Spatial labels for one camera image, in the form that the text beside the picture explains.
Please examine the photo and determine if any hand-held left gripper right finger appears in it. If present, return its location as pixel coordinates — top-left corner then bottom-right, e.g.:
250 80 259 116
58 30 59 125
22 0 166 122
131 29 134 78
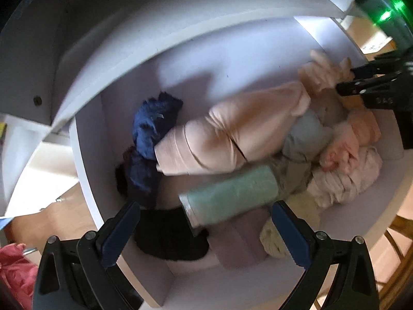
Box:
270 200 379 310

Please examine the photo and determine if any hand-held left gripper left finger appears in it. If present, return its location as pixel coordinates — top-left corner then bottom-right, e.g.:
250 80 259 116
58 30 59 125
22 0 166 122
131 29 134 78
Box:
32 201 144 310

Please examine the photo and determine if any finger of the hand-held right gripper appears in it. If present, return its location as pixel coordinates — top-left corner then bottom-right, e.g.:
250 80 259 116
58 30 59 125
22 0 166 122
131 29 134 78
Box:
336 71 410 97
349 52 410 80

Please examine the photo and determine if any pale pink cloth bundle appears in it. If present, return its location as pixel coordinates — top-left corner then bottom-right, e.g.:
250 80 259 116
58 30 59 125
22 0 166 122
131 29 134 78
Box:
297 49 355 96

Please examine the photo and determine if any pink printed towel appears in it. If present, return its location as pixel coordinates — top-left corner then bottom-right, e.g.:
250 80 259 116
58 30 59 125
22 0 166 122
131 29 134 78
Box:
319 124 360 172

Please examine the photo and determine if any mint green towel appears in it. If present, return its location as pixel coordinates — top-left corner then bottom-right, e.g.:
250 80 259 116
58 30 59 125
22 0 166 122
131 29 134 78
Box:
178 164 281 238

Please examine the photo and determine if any beige cloth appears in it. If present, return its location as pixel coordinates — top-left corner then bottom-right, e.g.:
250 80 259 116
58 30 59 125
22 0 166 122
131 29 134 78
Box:
154 82 311 176

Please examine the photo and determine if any white cabinet shelf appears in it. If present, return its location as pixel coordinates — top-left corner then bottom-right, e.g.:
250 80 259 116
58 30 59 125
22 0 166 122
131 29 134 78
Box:
0 0 404 309

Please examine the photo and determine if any cream knit cloth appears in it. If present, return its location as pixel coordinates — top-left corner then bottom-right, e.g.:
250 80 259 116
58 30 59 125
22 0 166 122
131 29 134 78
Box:
260 193 323 259

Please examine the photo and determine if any white patterned mat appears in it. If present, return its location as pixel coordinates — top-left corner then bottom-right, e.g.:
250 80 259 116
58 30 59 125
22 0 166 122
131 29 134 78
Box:
361 35 393 54

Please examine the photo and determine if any peach cloth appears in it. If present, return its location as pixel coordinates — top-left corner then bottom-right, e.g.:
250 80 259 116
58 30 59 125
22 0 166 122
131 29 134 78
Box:
342 98 383 146

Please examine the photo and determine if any black cloth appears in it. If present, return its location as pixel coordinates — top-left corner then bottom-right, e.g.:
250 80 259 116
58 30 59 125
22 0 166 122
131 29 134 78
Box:
134 207 210 261

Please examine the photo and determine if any lilac folded cloth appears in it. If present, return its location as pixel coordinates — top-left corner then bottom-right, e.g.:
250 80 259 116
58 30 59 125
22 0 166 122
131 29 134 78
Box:
206 208 275 270

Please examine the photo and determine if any grey green cloth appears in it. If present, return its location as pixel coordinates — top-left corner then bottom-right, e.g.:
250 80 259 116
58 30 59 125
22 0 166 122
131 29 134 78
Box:
271 158 314 198

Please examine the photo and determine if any grey blue cloth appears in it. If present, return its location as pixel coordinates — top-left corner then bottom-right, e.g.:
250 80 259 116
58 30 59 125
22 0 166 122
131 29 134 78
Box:
282 90 347 164

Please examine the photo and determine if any white cloth bundle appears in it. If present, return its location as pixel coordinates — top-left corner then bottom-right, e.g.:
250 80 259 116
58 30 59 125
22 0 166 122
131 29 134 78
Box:
306 147 384 209

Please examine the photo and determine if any wooden chair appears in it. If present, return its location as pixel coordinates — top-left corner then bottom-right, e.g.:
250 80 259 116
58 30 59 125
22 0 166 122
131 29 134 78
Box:
374 213 413 298

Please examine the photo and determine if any red cloth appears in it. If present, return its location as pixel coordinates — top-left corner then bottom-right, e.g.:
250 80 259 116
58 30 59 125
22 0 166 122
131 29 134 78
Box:
0 244 39 301

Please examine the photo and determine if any navy blue cloth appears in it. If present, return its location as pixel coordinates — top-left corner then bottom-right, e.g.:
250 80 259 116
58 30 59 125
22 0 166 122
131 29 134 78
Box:
115 92 184 208

